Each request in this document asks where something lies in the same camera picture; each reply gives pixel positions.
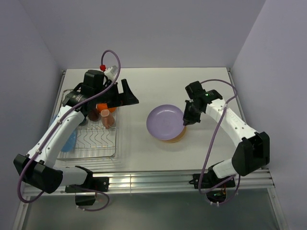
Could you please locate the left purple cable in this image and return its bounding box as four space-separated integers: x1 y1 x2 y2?
18 49 121 213

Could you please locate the dark blue mug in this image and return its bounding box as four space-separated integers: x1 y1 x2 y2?
79 118 87 126

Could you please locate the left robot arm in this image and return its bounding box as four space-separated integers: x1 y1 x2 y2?
13 70 139 194

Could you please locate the aluminium frame rail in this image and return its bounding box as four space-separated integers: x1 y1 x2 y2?
14 167 276 197

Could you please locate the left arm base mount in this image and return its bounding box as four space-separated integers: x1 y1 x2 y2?
65 177 110 209

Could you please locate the beige yellow plate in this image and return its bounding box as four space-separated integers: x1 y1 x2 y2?
155 126 187 143

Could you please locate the orange bowl white inside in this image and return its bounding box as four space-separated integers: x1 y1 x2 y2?
96 103 117 113

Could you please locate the blue plate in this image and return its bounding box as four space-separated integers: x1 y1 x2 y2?
46 127 77 153

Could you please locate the brown mug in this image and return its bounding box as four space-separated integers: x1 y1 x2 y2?
88 108 100 122

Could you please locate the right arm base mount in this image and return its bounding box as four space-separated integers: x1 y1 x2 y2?
189 172 228 204

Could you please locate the wire dish rack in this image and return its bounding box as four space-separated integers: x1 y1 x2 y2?
58 116 117 161

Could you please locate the pink mug white inside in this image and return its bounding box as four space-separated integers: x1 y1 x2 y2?
100 109 115 129

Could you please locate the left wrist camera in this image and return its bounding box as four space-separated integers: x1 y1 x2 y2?
100 65 118 81

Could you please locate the purple plate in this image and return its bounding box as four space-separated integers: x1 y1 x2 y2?
146 104 185 141

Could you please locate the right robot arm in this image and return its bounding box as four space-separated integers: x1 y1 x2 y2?
183 81 270 187

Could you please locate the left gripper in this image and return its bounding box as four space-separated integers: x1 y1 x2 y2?
94 79 139 108

